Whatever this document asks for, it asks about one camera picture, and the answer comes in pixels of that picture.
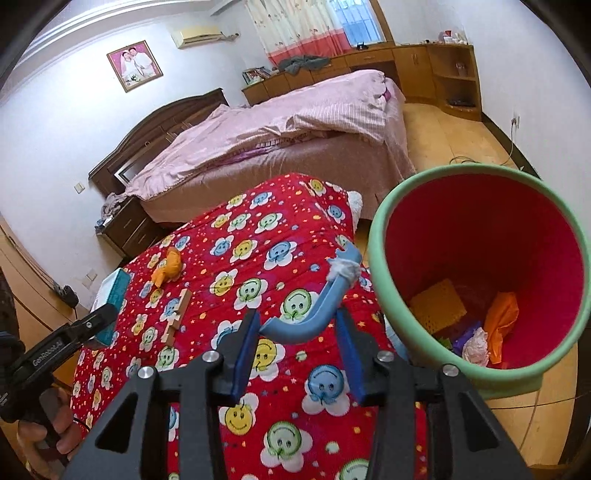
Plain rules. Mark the red bin with green rim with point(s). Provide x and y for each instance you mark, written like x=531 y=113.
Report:
x=461 y=221

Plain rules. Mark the white tissue wad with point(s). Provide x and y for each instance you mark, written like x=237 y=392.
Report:
x=344 y=270

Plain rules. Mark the dark grey clothes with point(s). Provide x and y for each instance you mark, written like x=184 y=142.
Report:
x=302 y=63

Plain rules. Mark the row of books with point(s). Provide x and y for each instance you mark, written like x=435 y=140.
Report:
x=256 y=76

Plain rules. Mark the small items on cabinet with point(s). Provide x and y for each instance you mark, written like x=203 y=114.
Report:
x=450 y=37

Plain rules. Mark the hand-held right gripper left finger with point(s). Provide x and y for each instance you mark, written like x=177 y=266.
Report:
x=244 y=355

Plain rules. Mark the black power strip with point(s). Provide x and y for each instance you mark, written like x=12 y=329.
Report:
x=65 y=295

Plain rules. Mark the white wall socket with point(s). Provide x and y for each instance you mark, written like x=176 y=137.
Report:
x=91 y=276

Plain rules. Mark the brown bed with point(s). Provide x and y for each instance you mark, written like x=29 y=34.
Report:
x=323 y=166

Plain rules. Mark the person's dark clothing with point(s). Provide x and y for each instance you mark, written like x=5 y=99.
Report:
x=7 y=304

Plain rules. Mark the pink white curtain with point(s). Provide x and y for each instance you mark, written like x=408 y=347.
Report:
x=295 y=27

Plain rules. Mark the long wooden cabinet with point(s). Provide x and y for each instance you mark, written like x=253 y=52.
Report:
x=415 y=69

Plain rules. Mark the dark wooden nightstand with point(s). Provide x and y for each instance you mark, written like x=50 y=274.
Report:
x=134 y=228

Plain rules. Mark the barred window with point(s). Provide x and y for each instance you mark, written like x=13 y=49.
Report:
x=358 y=21

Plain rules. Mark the person's left hand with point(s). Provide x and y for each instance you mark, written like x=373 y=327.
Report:
x=60 y=427

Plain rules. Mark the white cloth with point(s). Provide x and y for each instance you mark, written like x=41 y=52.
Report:
x=355 y=203

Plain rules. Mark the pile of clothes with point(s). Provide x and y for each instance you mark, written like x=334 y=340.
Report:
x=111 y=207

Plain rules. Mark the framed wall photo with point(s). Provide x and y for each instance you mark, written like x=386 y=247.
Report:
x=135 y=65

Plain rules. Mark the wooden slat piece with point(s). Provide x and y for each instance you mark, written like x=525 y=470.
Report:
x=178 y=318

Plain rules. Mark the wooden bed with pink blanket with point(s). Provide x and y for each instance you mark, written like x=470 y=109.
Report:
x=286 y=115

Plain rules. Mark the purple wrapper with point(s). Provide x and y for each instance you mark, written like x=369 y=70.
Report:
x=461 y=336

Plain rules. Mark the wall air conditioner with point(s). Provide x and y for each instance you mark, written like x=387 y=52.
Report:
x=198 y=34

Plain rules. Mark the yellow foam fruit net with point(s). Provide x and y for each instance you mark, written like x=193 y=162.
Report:
x=436 y=304

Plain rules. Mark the pale plastic wrap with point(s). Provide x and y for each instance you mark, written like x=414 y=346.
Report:
x=475 y=348

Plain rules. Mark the orange plastic bag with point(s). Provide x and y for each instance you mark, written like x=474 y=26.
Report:
x=501 y=323

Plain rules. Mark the dark wooden headboard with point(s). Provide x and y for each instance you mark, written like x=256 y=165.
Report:
x=138 y=138

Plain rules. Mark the wooden wardrobe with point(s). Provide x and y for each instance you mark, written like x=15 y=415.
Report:
x=14 y=258

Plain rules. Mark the red smiley flower blanket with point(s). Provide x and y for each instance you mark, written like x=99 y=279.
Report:
x=277 y=221

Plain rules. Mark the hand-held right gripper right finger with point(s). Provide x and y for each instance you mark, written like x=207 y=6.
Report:
x=351 y=355

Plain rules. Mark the blue curved plastic hook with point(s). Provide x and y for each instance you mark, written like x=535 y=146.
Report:
x=323 y=309

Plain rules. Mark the blue white carton box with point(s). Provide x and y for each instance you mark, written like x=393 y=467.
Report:
x=111 y=300

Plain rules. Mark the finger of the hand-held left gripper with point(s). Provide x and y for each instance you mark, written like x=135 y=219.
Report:
x=94 y=321

